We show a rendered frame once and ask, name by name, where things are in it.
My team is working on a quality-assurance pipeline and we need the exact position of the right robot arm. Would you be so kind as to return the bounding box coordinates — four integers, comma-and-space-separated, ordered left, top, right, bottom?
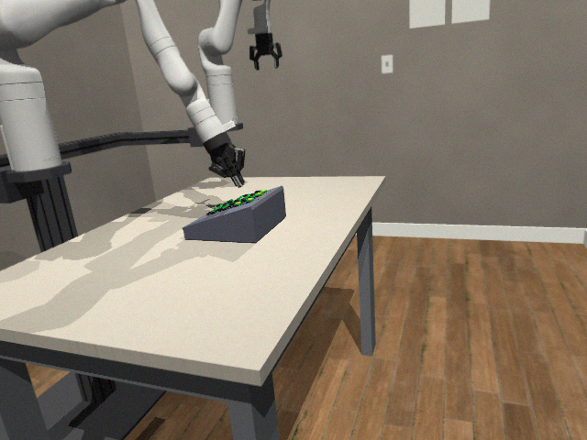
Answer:
0, 0, 236, 171

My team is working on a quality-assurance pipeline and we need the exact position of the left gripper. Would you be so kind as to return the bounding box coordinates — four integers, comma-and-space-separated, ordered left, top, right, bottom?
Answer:
249, 33, 282, 71

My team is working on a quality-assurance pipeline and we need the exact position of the grey switch panel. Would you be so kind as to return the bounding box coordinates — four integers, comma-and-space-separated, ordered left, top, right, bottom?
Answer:
183, 186, 286, 243

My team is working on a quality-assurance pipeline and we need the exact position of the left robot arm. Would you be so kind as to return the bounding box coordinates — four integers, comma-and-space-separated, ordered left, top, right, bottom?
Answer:
198, 0, 272, 125

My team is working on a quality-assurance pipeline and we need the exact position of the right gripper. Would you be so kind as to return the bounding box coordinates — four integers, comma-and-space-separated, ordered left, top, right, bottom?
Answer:
203, 131, 245, 188

